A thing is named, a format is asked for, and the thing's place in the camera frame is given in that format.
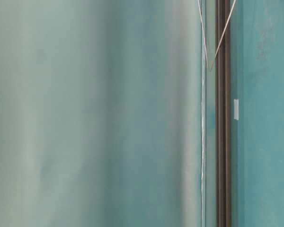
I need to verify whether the thin grey steel wire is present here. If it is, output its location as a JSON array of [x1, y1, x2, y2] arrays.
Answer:
[[197, 0, 237, 71]]

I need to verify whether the white tape piece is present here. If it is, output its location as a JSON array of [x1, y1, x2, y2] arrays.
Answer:
[[233, 99, 239, 121]]

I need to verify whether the black aluminium rail upper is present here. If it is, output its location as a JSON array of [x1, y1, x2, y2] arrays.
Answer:
[[215, 0, 231, 227]]

